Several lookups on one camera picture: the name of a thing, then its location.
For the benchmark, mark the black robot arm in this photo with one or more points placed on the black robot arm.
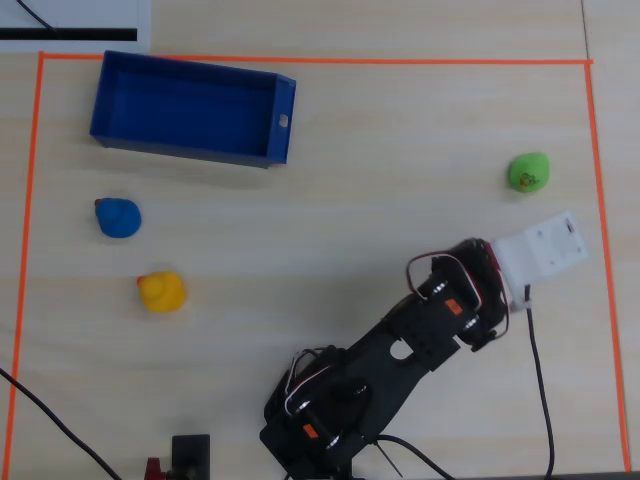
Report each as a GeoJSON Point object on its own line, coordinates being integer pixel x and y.
{"type": "Point", "coordinates": [390, 380]}

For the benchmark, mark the green rubber duck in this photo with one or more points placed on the green rubber duck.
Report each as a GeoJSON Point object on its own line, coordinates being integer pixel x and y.
{"type": "Point", "coordinates": [528, 171]}

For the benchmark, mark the yellow rubber duck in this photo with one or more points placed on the yellow rubber duck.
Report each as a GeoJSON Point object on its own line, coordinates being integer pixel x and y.
{"type": "Point", "coordinates": [162, 291]}

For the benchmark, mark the blue rectangular plastic box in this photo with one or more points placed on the blue rectangular plastic box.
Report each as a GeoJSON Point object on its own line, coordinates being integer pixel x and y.
{"type": "Point", "coordinates": [190, 110]}

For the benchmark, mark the blue rubber duck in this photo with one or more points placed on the blue rubber duck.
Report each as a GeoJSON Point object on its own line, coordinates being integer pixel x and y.
{"type": "Point", "coordinates": [119, 217]}

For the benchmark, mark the long orange tape strip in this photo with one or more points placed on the long orange tape strip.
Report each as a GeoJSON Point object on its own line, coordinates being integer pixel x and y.
{"type": "Point", "coordinates": [350, 60]}

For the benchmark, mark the black table clamp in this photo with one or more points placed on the black table clamp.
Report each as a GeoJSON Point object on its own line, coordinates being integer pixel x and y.
{"type": "Point", "coordinates": [191, 457]}

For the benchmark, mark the white board with black stripe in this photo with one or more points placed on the white board with black stripe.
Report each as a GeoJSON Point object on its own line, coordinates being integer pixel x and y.
{"type": "Point", "coordinates": [75, 15]}

